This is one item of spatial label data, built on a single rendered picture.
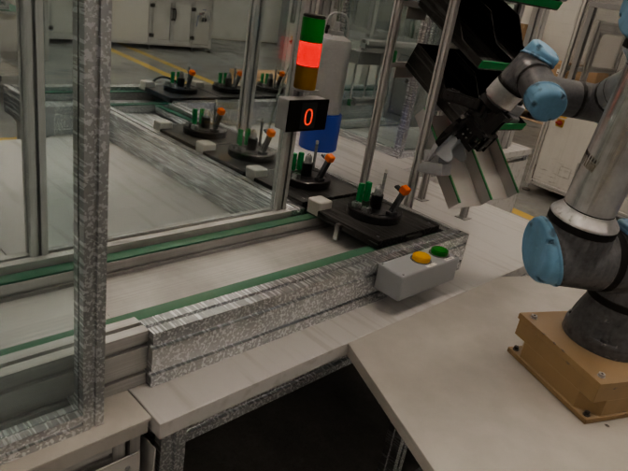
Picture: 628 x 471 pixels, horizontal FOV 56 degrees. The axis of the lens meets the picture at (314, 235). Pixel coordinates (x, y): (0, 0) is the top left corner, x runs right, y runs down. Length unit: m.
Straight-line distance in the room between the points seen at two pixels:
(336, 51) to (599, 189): 1.47
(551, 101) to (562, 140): 4.46
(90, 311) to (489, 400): 0.69
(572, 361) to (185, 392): 0.67
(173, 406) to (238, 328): 0.18
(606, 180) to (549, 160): 4.77
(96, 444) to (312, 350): 0.41
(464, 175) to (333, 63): 0.84
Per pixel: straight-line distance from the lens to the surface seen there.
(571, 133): 5.71
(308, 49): 1.33
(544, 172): 5.84
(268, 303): 1.07
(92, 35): 0.71
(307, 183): 1.59
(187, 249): 1.27
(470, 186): 1.71
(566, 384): 1.19
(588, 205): 1.07
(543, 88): 1.30
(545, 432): 1.11
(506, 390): 1.17
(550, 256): 1.07
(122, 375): 0.98
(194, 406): 0.97
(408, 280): 1.26
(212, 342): 1.03
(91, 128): 0.72
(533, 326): 1.23
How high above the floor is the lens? 1.48
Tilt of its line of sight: 23 degrees down
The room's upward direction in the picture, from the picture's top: 10 degrees clockwise
